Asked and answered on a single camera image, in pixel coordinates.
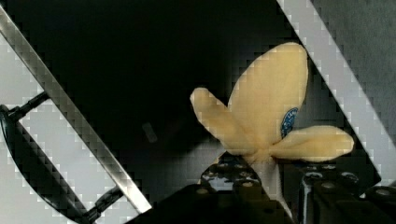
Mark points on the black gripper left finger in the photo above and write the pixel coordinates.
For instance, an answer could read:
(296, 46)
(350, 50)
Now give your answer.
(230, 173)

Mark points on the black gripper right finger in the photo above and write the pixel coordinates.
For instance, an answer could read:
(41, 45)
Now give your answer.
(330, 196)

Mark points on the black toaster oven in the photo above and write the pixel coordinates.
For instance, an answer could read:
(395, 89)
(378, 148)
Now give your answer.
(126, 68)

